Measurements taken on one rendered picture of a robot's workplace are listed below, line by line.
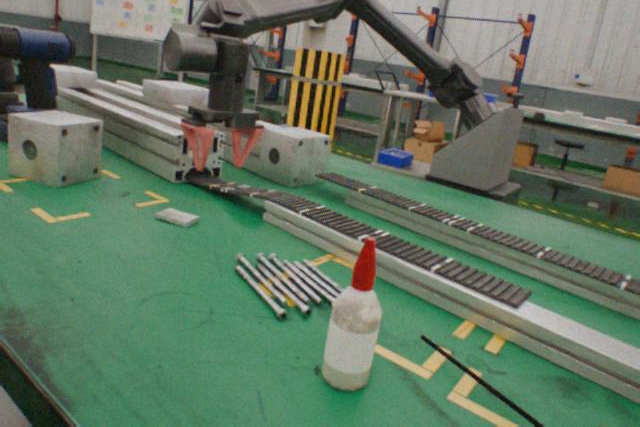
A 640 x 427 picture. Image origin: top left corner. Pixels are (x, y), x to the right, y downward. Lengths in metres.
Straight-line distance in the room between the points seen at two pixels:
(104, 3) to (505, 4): 6.16
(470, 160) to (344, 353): 0.85
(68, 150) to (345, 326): 0.55
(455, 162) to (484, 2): 7.70
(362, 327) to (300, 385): 0.07
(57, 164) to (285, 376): 0.51
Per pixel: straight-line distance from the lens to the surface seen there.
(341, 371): 0.37
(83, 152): 0.80
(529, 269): 0.69
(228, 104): 0.75
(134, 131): 0.93
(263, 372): 0.39
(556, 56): 8.41
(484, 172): 1.15
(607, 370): 0.50
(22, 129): 0.81
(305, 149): 0.88
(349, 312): 0.35
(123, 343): 0.41
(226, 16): 0.77
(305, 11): 0.96
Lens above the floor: 1.01
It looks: 14 degrees down
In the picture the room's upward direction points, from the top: 9 degrees clockwise
